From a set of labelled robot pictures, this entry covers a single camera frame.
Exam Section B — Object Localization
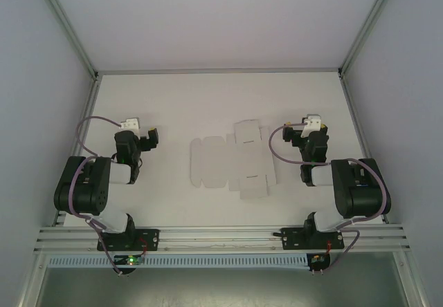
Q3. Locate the white cardboard box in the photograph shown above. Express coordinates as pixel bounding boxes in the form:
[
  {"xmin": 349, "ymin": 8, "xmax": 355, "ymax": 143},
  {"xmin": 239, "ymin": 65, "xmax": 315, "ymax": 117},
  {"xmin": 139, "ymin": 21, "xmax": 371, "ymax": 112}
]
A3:
[{"xmin": 189, "ymin": 119, "xmax": 278, "ymax": 201}]

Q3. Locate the circuit board with green light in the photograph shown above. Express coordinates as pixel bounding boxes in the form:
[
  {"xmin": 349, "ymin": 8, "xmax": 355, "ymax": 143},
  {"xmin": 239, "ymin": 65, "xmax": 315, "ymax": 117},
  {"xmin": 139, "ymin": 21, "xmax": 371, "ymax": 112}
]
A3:
[{"xmin": 114, "ymin": 255, "xmax": 145, "ymax": 266}]

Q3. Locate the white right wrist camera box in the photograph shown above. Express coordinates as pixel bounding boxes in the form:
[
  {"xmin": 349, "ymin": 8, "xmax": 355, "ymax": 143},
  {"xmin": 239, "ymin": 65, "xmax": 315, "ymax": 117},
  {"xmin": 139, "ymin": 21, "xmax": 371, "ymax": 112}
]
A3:
[{"xmin": 300, "ymin": 114, "xmax": 322, "ymax": 138}]

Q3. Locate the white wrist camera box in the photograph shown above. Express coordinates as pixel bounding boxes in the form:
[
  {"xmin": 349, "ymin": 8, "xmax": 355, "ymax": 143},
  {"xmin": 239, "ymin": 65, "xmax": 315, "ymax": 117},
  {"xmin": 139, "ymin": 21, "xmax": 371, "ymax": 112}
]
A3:
[
  {"xmin": 119, "ymin": 118, "xmax": 141, "ymax": 137},
  {"xmin": 300, "ymin": 114, "xmax": 322, "ymax": 138}
]

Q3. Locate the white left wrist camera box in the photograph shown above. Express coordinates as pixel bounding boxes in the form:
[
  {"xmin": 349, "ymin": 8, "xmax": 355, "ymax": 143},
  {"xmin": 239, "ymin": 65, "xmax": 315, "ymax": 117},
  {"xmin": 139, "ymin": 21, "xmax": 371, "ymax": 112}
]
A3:
[{"xmin": 119, "ymin": 118, "xmax": 141, "ymax": 137}]

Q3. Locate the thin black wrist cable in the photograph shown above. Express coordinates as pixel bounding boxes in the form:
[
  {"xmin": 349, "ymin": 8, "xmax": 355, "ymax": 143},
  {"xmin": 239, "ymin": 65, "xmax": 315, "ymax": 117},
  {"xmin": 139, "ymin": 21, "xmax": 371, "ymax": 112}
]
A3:
[{"xmin": 109, "ymin": 151, "xmax": 144, "ymax": 170}]

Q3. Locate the aluminium frame side bar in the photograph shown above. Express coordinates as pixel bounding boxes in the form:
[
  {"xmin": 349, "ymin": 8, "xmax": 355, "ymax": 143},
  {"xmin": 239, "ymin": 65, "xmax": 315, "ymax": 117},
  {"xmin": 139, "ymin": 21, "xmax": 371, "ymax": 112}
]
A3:
[
  {"xmin": 338, "ymin": 75, "xmax": 390, "ymax": 225},
  {"xmin": 51, "ymin": 75, "xmax": 102, "ymax": 225}
]

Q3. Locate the aluminium frame crossbar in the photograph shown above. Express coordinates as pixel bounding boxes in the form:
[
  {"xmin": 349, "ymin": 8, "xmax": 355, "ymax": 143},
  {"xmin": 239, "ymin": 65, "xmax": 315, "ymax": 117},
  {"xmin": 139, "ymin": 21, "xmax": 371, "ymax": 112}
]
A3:
[{"xmin": 96, "ymin": 66, "xmax": 342, "ymax": 75}]

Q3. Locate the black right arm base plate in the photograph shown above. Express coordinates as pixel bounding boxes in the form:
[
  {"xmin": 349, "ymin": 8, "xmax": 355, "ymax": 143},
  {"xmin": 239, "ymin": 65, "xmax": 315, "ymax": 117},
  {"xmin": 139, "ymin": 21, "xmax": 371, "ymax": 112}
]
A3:
[{"xmin": 280, "ymin": 227, "xmax": 345, "ymax": 252}]

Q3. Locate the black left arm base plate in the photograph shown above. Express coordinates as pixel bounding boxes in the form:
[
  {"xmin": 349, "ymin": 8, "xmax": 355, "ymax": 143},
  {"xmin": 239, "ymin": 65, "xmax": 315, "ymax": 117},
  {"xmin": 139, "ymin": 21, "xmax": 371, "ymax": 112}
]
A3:
[{"xmin": 96, "ymin": 228, "xmax": 161, "ymax": 252}]

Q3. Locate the aluminium frame post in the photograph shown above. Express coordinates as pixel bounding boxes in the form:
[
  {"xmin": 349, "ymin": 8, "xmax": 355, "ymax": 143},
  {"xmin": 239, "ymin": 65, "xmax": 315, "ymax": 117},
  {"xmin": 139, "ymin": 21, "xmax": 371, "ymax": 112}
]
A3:
[
  {"xmin": 338, "ymin": 0, "xmax": 401, "ymax": 78},
  {"xmin": 33, "ymin": 0, "xmax": 101, "ymax": 79}
]

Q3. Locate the aluminium mounting rail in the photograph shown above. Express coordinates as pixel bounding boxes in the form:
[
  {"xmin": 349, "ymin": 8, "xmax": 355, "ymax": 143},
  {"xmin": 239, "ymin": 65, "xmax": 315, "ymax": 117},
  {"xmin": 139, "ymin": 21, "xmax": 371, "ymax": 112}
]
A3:
[{"xmin": 33, "ymin": 224, "xmax": 412, "ymax": 253}]

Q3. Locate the slotted grey cable duct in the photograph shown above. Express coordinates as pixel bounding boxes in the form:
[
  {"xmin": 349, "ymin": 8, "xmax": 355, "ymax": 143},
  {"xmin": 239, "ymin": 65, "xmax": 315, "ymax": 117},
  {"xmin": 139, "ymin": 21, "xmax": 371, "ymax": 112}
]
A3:
[{"xmin": 48, "ymin": 254, "xmax": 309, "ymax": 270}]

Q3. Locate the aluminium frame leg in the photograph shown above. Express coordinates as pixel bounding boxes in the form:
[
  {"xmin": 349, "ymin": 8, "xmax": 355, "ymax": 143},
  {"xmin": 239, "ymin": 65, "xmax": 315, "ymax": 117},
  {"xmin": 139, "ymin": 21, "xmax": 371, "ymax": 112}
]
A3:
[
  {"xmin": 394, "ymin": 250, "xmax": 432, "ymax": 307},
  {"xmin": 16, "ymin": 251, "xmax": 50, "ymax": 307}
]

